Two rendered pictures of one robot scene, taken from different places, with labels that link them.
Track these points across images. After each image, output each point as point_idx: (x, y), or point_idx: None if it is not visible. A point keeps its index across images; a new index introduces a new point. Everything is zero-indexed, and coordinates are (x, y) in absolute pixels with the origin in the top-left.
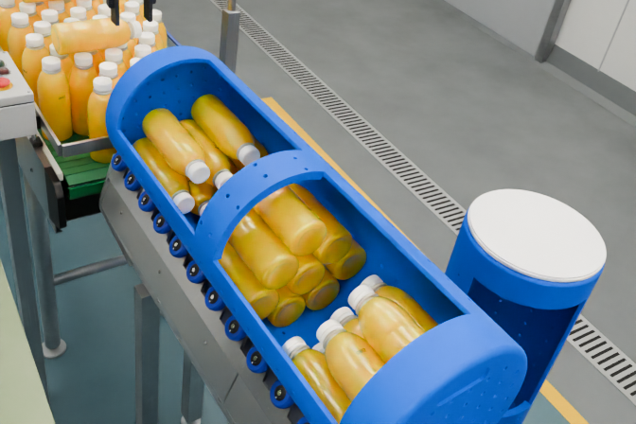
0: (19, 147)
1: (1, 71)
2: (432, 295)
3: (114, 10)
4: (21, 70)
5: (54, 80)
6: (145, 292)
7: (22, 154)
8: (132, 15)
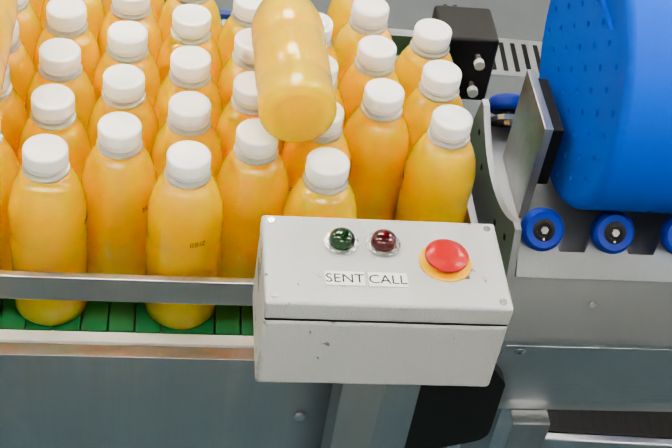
0: (181, 417)
1: (394, 242)
2: None
3: None
4: (81, 269)
5: (353, 195)
6: (539, 414)
7: (202, 423)
8: None
